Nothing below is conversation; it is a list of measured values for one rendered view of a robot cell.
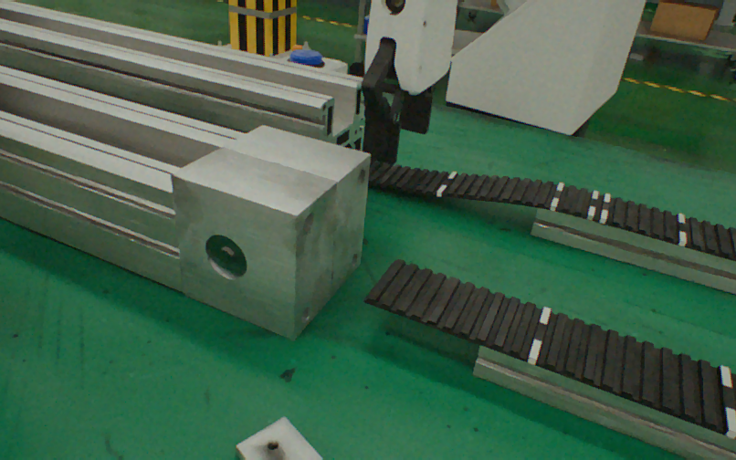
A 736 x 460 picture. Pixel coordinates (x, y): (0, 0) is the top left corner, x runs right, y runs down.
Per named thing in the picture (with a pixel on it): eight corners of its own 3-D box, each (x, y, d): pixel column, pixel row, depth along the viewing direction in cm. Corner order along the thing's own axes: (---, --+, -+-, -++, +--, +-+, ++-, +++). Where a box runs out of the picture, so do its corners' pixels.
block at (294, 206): (373, 249, 45) (384, 141, 40) (294, 341, 35) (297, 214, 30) (279, 218, 48) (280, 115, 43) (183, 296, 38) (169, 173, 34)
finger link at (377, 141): (391, 100, 44) (383, 176, 47) (405, 90, 46) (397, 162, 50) (355, 92, 45) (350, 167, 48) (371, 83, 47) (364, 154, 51)
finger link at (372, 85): (375, 50, 40) (373, 118, 44) (415, 18, 46) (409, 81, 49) (361, 47, 41) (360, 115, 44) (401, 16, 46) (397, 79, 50)
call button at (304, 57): (327, 67, 70) (328, 52, 69) (311, 75, 66) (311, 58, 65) (299, 62, 71) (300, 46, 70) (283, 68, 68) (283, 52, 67)
